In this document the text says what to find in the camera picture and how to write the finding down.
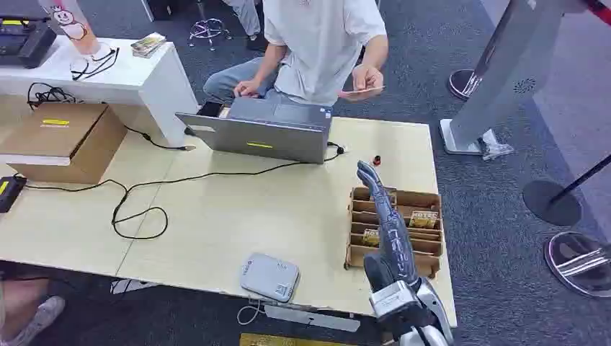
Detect black stanchion with round base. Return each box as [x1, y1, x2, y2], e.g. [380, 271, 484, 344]
[522, 152, 611, 227]

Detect grey kiosk stand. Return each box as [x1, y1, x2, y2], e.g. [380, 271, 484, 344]
[439, 0, 589, 156]

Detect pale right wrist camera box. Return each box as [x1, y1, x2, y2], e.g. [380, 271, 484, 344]
[368, 280, 424, 320]

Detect long black power cable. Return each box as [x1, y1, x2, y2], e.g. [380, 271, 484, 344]
[13, 141, 346, 241]

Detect small chrome stanchion base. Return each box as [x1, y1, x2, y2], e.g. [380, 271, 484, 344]
[447, 68, 484, 102]

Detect red barrier belt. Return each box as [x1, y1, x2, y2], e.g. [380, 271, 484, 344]
[584, 0, 611, 27]

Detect clear plastic wrap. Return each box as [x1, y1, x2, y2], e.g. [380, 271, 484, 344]
[476, 128, 516, 162]

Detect white side table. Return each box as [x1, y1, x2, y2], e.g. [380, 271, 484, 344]
[0, 35, 200, 148]

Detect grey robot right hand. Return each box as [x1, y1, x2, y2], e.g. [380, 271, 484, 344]
[356, 160, 422, 293]

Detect grey laptop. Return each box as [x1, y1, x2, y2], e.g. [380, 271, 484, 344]
[175, 97, 334, 165]

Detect card with hotel print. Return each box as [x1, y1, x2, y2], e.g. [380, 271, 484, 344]
[409, 210, 440, 230]

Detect cartoon print drink cup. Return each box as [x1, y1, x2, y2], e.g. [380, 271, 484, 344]
[37, 0, 112, 61]

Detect black usb cable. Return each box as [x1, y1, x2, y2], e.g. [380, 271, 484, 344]
[122, 124, 197, 152]

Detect stack of cards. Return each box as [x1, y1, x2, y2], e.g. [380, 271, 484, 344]
[130, 32, 167, 60]

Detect chrome stool base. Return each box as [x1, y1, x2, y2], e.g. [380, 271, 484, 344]
[187, 0, 233, 52]

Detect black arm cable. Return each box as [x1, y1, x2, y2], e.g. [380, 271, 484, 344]
[408, 322, 432, 346]

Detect thin card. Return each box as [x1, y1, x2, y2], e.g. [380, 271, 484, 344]
[340, 84, 386, 95]

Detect large chrome stanchion base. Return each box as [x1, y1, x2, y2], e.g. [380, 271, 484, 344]
[543, 231, 611, 299]

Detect dark cabinet with white leg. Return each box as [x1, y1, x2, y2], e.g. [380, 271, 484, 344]
[140, 0, 179, 23]

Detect black cable bundle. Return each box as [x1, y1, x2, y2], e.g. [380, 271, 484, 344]
[26, 81, 79, 111]

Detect black-rimmed glasses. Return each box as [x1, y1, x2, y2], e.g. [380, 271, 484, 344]
[70, 46, 121, 81]

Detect person's left hand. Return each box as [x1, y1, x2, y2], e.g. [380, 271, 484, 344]
[339, 63, 385, 102]

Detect white power strip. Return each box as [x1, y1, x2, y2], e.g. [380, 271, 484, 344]
[263, 305, 362, 334]

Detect brown cardboard box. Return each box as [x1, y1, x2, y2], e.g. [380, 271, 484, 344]
[0, 102, 129, 186]

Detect black electronic device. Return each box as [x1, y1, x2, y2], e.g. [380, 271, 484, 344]
[0, 14, 58, 70]

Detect grey flat router box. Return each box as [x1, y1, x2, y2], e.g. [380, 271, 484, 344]
[238, 252, 301, 304]

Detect white bracket under desk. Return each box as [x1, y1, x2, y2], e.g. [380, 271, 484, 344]
[110, 278, 159, 295]

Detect wooden card sorting box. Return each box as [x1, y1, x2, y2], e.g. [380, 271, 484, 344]
[344, 186, 445, 280]

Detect person's right hand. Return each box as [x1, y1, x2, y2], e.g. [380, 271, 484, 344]
[233, 78, 262, 99]

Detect thin white cable loop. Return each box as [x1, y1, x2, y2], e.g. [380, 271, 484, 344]
[236, 299, 264, 327]

